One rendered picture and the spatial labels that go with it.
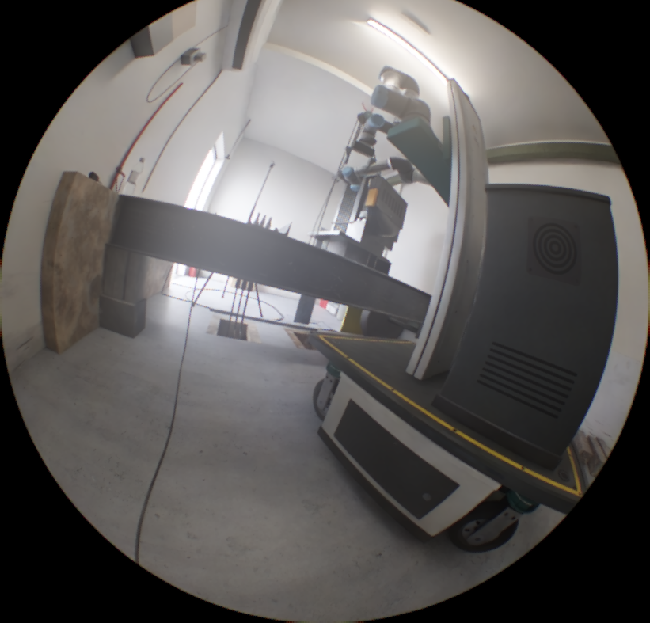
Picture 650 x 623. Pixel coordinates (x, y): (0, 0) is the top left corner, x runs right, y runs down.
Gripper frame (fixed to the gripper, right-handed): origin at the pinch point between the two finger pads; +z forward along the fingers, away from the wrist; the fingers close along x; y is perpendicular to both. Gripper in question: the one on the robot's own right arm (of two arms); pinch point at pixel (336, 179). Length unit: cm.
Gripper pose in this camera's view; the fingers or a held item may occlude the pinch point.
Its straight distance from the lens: 180.3
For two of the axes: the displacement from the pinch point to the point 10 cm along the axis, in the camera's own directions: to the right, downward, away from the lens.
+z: -6.8, -2.3, 7.0
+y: -2.8, 9.6, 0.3
